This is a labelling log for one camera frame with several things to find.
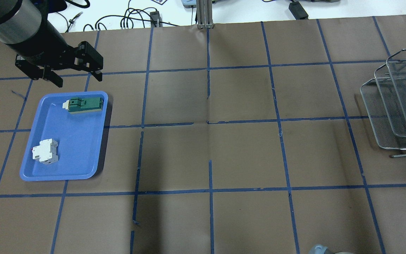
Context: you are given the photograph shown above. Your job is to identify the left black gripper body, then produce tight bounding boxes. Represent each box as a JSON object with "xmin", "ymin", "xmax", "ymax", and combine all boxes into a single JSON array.
[{"xmin": 15, "ymin": 19, "xmax": 104, "ymax": 79}]

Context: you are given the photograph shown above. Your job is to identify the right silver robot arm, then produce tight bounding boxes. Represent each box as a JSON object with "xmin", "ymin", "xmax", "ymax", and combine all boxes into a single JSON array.
[{"xmin": 308, "ymin": 244, "xmax": 352, "ymax": 254}]

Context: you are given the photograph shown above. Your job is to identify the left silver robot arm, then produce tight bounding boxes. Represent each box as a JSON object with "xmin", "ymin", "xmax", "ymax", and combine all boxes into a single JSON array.
[{"xmin": 0, "ymin": 0, "xmax": 104, "ymax": 88}]

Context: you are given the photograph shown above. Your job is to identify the green terminal block component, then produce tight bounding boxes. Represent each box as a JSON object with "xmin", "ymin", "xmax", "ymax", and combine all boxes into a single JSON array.
[{"xmin": 62, "ymin": 97, "xmax": 104, "ymax": 114}]

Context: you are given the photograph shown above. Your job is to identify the blue plastic tray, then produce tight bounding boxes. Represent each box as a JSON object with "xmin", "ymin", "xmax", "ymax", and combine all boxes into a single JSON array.
[{"xmin": 19, "ymin": 91, "xmax": 108, "ymax": 181}]

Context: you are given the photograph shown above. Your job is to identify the white electrical component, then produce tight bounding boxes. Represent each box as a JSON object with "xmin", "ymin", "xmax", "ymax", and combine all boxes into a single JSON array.
[{"xmin": 32, "ymin": 139, "xmax": 59, "ymax": 164}]

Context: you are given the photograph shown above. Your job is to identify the black power adapter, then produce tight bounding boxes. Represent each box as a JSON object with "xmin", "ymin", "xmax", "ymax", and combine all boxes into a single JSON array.
[{"xmin": 288, "ymin": 0, "xmax": 309, "ymax": 20}]

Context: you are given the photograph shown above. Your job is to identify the aluminium frame post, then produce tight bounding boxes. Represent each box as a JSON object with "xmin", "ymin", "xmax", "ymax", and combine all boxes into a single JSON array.
[{"xmin": 196, "ymin": 0, "xmax": 214, "ymax": 29}]

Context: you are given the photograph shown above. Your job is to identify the silver wire mesh shelf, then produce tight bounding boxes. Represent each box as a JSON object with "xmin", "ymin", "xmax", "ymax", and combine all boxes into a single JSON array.
[{"xmin": 360, "ymin": 49, "xmax": 406, "ymax": 158}]

